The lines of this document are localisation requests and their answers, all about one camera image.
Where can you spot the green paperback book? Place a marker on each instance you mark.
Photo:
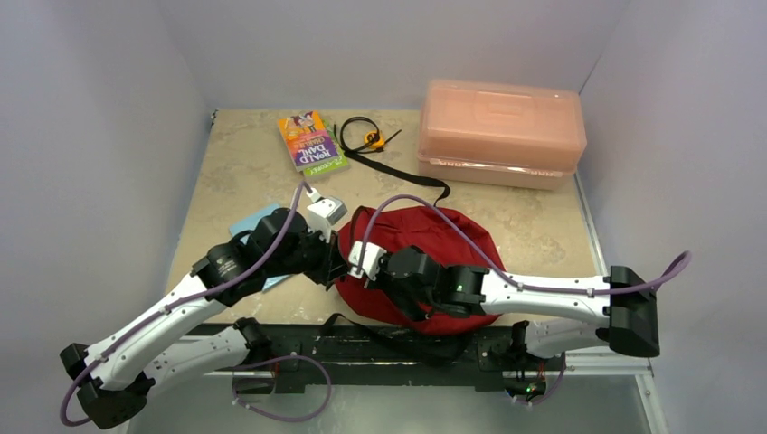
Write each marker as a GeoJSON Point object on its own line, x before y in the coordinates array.
{"type": "Point", "coordinates": [332, 166]}

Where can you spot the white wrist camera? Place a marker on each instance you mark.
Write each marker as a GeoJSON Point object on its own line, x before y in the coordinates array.
{"type": "Point", "coordinates": [364, 260]}
{"type": "Point", "coordinates": [323, 213]}

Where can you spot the purple Roald Dahl book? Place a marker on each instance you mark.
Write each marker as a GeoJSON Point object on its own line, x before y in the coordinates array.
{"type": "Point", "coordinates": [307, 140]}

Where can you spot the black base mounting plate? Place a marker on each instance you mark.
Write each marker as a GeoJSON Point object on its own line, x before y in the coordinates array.
{"type": "Point", "coordinates": [292, 357]}

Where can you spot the red student backpack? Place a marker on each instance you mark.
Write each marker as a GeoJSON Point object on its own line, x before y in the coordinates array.
{"type": "Point", "coordinates": [424, 239]}

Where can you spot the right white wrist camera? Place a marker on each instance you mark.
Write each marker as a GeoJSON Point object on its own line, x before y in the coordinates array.
{"type": "Point", "coordinates": [364, 260]}

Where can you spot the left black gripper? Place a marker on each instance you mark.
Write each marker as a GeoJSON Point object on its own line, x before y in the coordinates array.
{"type": "Point", "coordinates": [332, 262]}

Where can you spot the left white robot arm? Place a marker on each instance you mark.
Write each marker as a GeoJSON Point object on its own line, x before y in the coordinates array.
{"type": "Point", "coordinates": [115, 378]}

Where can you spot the translucent orange plastic box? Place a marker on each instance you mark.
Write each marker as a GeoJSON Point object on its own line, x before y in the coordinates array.
{"type": "Point", "coordinates": [500, 134]}

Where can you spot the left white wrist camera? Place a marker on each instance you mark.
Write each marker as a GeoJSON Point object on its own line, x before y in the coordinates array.
{"type": "Point", "coordinates": [323, 213]}

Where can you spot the light blue notebook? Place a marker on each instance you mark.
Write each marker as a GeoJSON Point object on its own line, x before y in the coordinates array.
{"type": "Point", "coordinates": [249, 223]}

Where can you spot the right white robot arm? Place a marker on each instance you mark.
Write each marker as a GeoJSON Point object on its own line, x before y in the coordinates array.
{"type": "Point", "coordinates": [619, 309]}

